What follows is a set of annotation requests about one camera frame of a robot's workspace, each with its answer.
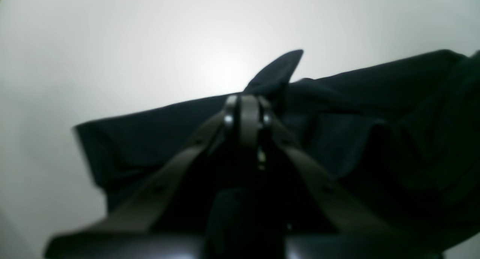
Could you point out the dark navy long-sleeve shirt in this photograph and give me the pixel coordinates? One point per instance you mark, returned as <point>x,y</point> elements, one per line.
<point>403,136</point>

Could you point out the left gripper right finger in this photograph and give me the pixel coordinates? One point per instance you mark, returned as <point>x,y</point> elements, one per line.
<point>361,234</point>

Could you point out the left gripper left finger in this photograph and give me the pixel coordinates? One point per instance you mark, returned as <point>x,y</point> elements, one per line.
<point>126,233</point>

